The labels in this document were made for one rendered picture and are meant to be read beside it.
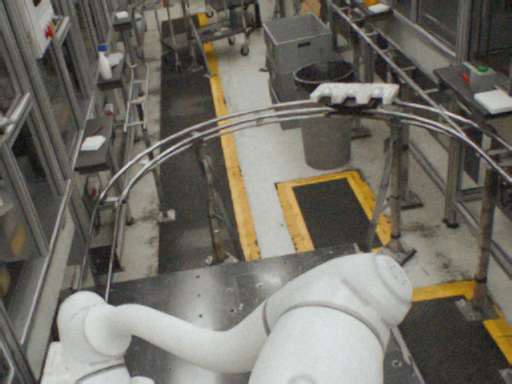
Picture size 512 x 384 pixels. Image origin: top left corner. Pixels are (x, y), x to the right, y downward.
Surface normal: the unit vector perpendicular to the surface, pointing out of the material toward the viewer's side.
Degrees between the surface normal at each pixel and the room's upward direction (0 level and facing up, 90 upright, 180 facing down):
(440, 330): 0
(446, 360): 0
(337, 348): 23
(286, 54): 91
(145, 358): 0
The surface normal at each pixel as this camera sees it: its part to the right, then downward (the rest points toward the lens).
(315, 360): -0.06, -0.78
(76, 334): -0.64, -0.11
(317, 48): 0.07, 0.56
